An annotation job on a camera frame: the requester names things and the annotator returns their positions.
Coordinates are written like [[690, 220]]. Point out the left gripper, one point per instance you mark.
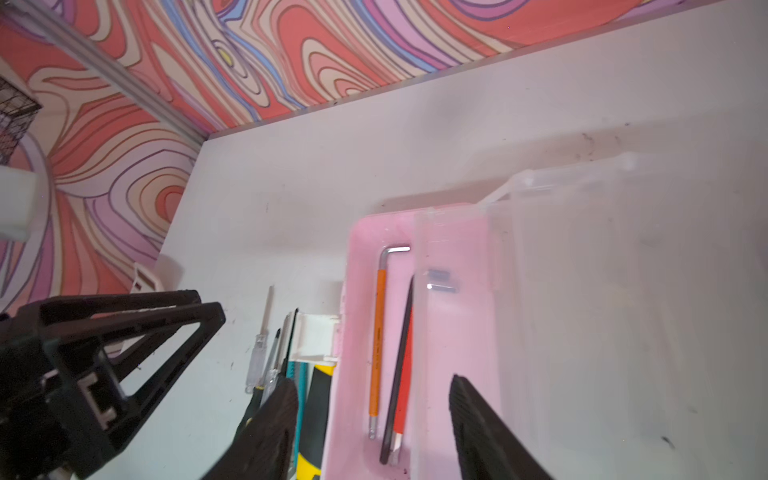
[[80, 375]]

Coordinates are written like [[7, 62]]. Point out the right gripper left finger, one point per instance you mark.
[[263, 448]]

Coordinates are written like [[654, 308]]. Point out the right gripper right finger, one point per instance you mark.
[[486, 447]]

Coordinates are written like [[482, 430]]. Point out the red hex key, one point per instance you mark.
[[402, 403]]

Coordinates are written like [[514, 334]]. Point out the black hex key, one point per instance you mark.
[[405, 330]]

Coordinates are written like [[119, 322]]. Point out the orange hex key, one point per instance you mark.
[[377, 344]]

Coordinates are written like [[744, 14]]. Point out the pink plastic tool box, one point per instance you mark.
[[433, 264]]

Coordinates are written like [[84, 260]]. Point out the clear tool box lid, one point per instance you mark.
[[612, 313]]

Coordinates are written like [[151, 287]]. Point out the yellow black screwdriver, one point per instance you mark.
[[255, 402]]

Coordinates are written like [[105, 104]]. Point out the yellow black utility knife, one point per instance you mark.
[[314, 421]]

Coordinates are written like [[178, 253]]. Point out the teal utility knife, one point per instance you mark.
[[297, 372]]

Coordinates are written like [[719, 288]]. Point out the clear handle tester screwdriver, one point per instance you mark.
[[258, 353]]

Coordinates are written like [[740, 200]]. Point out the black wire basket left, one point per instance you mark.
[[18, 111]]

